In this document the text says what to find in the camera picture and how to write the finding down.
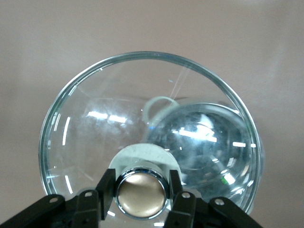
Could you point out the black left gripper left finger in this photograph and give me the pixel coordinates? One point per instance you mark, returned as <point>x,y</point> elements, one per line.
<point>78,206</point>

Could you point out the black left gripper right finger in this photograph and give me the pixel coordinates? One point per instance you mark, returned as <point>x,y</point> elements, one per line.
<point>187,206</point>

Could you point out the glass lid with gold knob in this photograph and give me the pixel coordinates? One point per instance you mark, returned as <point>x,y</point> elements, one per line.
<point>99,142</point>

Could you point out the brown table cover mat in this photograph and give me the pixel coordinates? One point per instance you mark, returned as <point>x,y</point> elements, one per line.
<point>47,35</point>

